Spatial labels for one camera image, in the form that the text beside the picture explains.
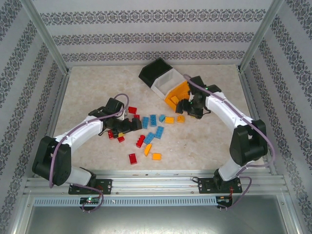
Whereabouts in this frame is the aluminium side rail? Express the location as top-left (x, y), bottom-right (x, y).
top-left (238, 70), bottom-right (277, 175)
top-left (34, 72), bottom-right (71, 177)

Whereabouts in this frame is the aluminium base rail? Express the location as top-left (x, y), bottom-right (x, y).
top-left (23, 170), bottom-right (288, 195)

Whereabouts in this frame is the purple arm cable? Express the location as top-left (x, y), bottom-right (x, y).
top-left (184, 74), bottom-right (277, 210)
top-left (48, 93), bottom-right (130, 213)

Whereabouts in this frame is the grey metal panel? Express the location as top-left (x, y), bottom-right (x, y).
top-left (14, 195), bottom-right (300, 234)

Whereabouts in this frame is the aluminium frame post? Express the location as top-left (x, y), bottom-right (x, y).
top-left (19, 0), bottom-right (72, 76)
top-left (238, 0), bottom-right (285, 74)

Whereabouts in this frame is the white plastic bin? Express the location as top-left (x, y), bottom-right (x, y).
top-left (150, 69), bottom-right (187, 98)

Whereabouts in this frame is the small circuit board green light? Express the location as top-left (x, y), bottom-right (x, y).
top-left (80, 197), bottom-right (100, 205)

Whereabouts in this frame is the black plastic bin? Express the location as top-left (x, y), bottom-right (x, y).
top-left (138, 58), bottom-right (173, 88)

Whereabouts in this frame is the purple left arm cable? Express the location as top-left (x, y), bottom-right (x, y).
top-left (48, 93), bottom-right (130, 213)

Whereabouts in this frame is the orange plastic bin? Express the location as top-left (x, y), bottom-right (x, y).
top-left (164, 80), bottom-right (195, 113)

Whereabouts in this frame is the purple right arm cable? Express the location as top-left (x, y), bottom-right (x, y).
top-left (184, 74), bottom-right (277, 210)

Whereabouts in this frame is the grey slotted cable duct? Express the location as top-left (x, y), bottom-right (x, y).
top-left (33, 196), bottom-right (219, 207)

